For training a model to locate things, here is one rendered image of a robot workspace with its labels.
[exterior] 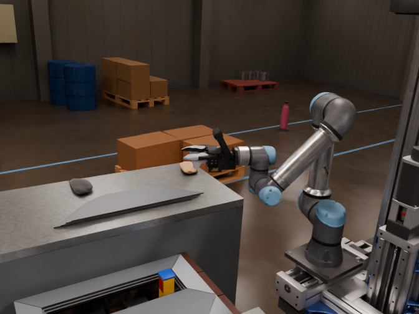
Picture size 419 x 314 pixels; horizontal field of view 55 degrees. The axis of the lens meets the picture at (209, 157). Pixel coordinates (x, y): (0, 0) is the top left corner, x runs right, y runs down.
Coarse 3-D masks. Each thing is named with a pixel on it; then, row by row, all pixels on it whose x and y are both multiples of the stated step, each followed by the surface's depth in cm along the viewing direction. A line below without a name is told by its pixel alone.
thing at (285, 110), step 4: (284, 108) 704; (288, 108) 705; (284, 112) 705; (288, 112) 707; (284, 116) 707; (284, 120) 710; (284, 124) 712; (280, 128) 715; (284, 128) 715; (288, 128) 718
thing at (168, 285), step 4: (164, 280) 173; (168, 280) 174; (172, 280) 175; (164, 284) 173; (168, 284) 174; (172, 284) 175; (164, 288) 174; (168, 288) 175; (172, 288) 176; (160, 292) 178; (164, 292) 174; (168, 292) 176; (172, 292) 177; (160, 296) 178
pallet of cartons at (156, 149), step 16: (192, 128) 531; (208, 128) 534; (128, 144) 460; (144, 144) 462; (160, 144) 467; (176, 144) 484; (192, 144) 470; (208, 144) 473; (240, 144) 487; (128, 160) 463; (144, 160) 458; (160, 160) 474; (176, 160) 491; (240, 176) 503
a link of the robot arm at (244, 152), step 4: (240, 148) 156; (244, 148) 156; (248, 148) 156; (240, 152) 155; (244, 152) 155; (248, 152) 155; (240, 156) 154; (244, 156) 155; (248, 156) 155; (240, 160) 155; (244, 160) 155; (248, 160) 155; (240, 164) 157; (244, 164) 157
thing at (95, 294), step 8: (136, 280) 178; (144, 280) 179; (152, 280) 180; (176, 280) 180; (112, 288) 172; (120, 288) 174; (128, 288) 175; (184, 288) 174; (80, 296) 166; (88, 296) 167; (96, 296) 169; (104, 296) 170; (56, 304) 161; (64, 304) 162; (72, 304) 164; (48, 312) 159
